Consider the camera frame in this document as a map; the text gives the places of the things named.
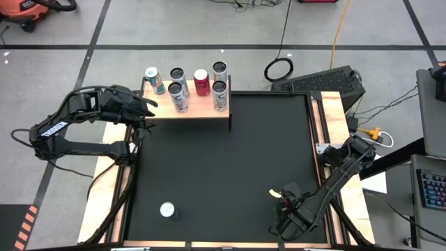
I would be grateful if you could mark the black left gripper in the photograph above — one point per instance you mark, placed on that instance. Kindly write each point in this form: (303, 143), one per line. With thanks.
(122, 106)

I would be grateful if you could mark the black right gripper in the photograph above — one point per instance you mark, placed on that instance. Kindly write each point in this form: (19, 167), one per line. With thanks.
(294, 223)

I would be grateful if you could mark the red beverage can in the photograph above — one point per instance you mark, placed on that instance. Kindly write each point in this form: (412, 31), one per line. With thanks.
(286, 202)
(202, 87)

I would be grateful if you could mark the blue Red Bull can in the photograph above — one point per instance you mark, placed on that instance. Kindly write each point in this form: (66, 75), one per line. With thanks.
(157, 85)
(167, 209)

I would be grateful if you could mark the Celsius Peach Vibe can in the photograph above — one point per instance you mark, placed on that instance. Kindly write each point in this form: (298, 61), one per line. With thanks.
(220, 99)
(179, 101)

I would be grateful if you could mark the Celsius Tropical Vibe can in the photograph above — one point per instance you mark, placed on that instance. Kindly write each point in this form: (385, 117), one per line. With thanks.
(177, 74)

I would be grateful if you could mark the silver Celsius can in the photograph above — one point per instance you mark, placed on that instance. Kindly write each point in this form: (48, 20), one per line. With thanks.
(220, 68)

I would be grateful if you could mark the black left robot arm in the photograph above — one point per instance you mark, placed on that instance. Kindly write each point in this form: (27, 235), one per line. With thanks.
(97, 148)

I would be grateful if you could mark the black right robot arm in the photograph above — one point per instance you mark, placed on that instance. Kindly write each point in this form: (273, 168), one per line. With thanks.
(334, 184)

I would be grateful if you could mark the yellow tape tag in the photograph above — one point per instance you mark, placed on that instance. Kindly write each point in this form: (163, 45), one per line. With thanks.
(274, 192)

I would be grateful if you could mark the black table mat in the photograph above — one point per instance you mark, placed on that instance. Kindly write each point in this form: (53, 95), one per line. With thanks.
(226, 167)

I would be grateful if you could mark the white paper sheet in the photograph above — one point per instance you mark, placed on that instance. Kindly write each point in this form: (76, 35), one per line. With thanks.
(378, 183)

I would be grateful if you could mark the black power adapter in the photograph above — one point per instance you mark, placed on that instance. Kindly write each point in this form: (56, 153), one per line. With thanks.
(352, 123)

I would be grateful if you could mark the yellow power splitter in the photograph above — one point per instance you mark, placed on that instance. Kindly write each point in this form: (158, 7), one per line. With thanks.
(373, 132)

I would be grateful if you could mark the black desk beam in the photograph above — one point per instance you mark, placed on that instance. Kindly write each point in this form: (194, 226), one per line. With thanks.
(393, 161)

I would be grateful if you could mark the black computer case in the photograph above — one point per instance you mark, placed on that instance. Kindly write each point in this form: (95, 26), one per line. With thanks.
(324, 82)

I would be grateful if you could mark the black keyboard blue keys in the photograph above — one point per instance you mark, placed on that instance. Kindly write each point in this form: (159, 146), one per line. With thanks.
(433, 190)

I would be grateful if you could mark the orange shop vacuum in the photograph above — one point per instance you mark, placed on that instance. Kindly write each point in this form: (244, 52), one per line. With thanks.
(24, 10)

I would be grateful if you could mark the black mat orange stripes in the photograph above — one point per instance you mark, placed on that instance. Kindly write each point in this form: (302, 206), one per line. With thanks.
(10, 226)

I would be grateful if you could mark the black device red trim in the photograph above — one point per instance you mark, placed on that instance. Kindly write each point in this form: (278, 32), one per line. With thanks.
(442, 87)

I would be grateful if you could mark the red box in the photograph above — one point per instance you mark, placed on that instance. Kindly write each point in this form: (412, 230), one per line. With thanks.
(318, 1)

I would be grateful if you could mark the wooden shelf black frame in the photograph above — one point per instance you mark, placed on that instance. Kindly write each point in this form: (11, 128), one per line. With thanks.
(199, 108)

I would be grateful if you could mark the silver arm base bracket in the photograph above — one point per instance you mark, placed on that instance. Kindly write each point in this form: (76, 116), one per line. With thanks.
(321, 148)

